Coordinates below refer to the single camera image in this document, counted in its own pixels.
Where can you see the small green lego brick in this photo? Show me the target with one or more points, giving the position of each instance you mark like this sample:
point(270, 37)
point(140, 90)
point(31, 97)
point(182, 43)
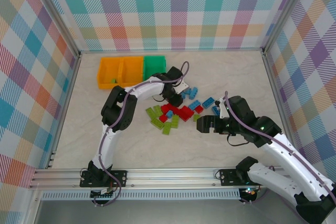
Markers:
point(113, 80)
point(196, 117)

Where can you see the small blue lego brick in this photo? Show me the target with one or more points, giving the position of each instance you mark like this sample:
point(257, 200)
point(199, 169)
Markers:
point(170, 114)

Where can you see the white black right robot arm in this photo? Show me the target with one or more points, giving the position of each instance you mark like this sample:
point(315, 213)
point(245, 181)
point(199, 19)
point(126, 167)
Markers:
point(283, 153)

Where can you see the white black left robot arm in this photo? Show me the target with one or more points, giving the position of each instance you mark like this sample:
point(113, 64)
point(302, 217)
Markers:
point(107, 140)

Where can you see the green plastic bin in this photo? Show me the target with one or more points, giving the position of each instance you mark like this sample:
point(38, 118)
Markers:
point(155, 64)

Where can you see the orange plastic bin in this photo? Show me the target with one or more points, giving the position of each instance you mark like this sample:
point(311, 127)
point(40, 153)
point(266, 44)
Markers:
point(131, 69)
point(107, 69)

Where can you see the aluminium table edge rail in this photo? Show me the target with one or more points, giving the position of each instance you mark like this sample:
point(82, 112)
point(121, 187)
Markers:
point(279, 103)
point(65, 108)

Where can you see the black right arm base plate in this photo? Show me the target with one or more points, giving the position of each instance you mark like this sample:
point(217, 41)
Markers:
point(228, 176)

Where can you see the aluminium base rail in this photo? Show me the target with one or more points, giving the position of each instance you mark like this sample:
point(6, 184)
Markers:
point(170, 178)

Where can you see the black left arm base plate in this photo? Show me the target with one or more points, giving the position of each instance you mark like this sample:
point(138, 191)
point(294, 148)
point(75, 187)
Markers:
point(119, 179)

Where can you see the aluminium frame post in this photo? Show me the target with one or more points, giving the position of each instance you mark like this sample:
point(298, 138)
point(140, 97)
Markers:
point(284, 11)
point(34, 208)
point(60, 11)

